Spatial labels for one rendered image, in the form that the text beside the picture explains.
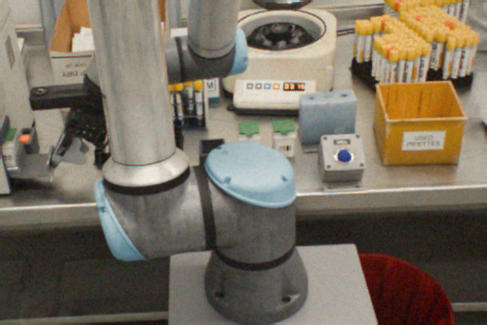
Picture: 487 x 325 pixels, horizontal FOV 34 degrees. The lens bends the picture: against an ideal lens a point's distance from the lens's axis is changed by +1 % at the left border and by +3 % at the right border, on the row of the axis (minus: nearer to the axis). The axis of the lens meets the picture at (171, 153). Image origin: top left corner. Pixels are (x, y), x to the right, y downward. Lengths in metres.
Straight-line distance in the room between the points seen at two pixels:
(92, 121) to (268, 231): 0.47
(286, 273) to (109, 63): 0.39
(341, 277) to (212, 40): 0.40
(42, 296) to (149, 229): 1.18
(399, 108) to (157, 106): 0.73
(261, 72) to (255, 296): 0.66
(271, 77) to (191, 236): 0.69
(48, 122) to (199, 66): 0.56
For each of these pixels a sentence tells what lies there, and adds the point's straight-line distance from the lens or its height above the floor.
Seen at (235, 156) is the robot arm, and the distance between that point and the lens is 1.04.
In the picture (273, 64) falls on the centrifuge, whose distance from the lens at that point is 1.63.
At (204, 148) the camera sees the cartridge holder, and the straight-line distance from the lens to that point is 1.51.
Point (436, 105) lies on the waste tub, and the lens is 1.59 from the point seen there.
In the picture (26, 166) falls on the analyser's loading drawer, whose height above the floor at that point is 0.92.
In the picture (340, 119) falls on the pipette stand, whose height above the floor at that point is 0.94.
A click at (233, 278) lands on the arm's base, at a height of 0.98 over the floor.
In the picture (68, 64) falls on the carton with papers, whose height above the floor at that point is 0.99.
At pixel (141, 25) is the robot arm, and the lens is 0.92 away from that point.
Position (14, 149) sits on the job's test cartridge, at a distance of 1.46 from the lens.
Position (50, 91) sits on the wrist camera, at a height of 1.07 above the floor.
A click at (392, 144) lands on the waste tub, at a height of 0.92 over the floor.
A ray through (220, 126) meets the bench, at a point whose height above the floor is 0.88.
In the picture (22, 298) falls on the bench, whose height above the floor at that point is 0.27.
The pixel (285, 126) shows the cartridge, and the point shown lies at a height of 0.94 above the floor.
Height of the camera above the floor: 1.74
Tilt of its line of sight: 34 degrees down
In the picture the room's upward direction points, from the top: 5 degrees counter-clockwise
